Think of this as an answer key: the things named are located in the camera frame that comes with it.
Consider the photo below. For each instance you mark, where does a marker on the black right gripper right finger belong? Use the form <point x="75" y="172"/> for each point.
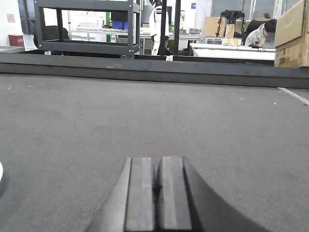
<point x="186" y="203"/>

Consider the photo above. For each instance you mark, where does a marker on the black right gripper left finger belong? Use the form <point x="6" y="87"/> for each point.
<point x="130" y="206"/>

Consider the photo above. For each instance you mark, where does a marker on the pale blue round tray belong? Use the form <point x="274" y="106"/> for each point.
<point x="1" y="171"/>

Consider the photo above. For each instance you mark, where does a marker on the dark metal shelf cart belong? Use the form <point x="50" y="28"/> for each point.
<point x="120" y="34"/>

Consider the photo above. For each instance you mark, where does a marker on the white work table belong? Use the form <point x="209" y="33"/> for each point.
<point x="231" y="52"/>

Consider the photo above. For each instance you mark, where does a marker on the seated person in hoodie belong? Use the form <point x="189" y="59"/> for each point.
<point x="258" y="36"/>

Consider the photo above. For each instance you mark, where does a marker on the cardboard box background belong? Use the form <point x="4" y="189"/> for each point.
<point x="211" y="26"/>

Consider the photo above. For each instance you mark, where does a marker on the white humanoid robot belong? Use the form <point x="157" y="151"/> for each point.
<point x="155" y="20"/>

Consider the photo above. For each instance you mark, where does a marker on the white plastic crate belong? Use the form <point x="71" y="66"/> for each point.
<point x="87" y="22"/>

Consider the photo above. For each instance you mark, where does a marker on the red box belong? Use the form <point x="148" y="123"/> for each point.
<point x="16" y="40"/>

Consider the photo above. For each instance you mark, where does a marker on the large cardboard box right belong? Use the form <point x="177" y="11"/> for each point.
<point x="292" y="37"/>

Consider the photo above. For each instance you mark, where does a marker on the dark table edge rail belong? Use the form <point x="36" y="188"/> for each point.
<point x="192" y="72"/>

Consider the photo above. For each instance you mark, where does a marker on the black camera rig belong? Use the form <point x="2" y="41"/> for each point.
<point x="231" y="16"/>

